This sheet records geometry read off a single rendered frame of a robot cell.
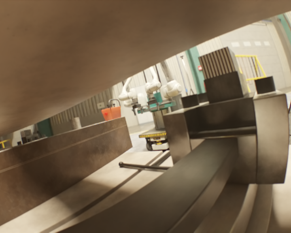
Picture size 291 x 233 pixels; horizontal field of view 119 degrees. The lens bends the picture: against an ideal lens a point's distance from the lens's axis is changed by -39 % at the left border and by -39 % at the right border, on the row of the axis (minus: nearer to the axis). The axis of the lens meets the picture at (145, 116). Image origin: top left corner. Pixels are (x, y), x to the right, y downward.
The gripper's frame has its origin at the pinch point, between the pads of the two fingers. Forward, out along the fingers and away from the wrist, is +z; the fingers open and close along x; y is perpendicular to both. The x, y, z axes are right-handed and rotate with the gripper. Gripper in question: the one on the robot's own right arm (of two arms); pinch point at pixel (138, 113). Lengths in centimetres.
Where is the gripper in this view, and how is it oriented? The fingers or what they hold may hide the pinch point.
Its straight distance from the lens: 208.8
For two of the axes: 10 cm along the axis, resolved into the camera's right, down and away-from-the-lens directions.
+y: 5.5, -1.7, 8.1
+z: 2.4, 9.7, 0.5
